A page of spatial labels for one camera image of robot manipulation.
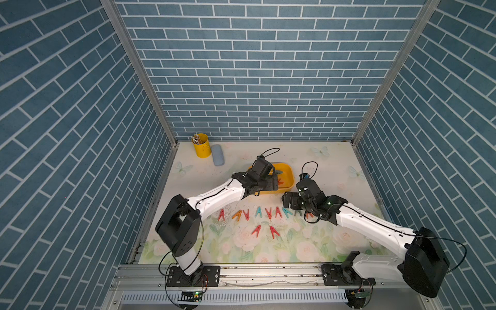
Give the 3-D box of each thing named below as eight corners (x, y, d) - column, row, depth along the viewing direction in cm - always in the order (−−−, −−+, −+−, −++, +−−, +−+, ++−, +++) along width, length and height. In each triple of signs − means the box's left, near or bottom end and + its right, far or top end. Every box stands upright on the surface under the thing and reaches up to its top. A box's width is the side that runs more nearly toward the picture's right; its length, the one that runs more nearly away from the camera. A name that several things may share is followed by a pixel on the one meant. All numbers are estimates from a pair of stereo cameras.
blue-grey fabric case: (214, 167, 111) (213, 165, 109) (211, 147, 121) (210, 145, 119) (225, 165, 112) (225, 163, 110) (221, 145, 122) (220, 143, 120)
